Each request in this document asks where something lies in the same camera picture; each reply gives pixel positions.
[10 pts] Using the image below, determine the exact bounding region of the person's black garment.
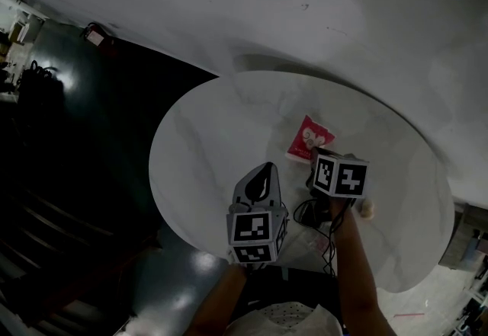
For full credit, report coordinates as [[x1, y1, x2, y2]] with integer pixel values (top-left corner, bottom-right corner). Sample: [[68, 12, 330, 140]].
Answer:
[[234, 264, 342, 322]]

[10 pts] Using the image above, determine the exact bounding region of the white storage shelf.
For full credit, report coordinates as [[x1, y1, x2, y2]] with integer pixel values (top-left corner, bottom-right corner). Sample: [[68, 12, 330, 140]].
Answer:
[[0, 2, 43, 61]]

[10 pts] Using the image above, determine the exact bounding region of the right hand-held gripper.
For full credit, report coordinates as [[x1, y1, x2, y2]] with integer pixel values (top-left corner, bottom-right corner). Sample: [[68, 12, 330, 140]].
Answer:
[[307, 146, 370, 199]]

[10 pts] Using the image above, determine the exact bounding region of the black bag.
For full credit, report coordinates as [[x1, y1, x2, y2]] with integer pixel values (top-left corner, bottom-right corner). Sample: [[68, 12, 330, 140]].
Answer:
[[21, 59, 66, 110]]

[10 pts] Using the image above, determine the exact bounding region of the white oval marble table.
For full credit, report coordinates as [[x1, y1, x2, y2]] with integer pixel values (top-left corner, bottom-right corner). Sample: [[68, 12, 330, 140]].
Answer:
[[148, 70, 456, 293]]

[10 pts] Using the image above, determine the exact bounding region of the red snack packet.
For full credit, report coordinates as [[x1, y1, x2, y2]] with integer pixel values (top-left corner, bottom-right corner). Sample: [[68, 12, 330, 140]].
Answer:
[[284, 114, 336, 165]]

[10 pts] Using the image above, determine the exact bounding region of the person's right forearm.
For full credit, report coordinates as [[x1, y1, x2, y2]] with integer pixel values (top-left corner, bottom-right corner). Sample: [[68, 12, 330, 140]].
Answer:
[[329, 197, 397, 336]]

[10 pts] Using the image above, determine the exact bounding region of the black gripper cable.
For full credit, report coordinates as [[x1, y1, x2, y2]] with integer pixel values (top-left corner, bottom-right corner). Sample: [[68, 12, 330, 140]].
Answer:
[[293, 197, 354, 278]]

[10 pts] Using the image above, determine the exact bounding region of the person's left forearm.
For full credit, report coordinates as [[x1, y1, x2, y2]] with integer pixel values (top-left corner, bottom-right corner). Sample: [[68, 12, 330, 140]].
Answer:
[[186, 264, 249, 336]]

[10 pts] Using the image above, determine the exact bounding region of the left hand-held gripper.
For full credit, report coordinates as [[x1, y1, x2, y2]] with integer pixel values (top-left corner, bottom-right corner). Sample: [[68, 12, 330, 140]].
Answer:
[[226, 162, 290, 270]]

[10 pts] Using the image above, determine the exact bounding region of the red fire extinguisher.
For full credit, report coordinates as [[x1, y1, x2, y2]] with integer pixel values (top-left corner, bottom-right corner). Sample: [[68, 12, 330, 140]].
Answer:
[[79, 21, 117, 50]]

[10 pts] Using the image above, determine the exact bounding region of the grey side desk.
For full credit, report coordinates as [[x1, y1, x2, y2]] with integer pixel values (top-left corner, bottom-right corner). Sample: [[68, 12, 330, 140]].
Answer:
[[438, 203, 488, 270]]

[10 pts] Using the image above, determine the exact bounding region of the person's white dotted top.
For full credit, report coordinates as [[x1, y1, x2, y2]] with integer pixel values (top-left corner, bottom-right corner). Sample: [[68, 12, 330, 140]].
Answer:
[[226, 302, 344, 336]]

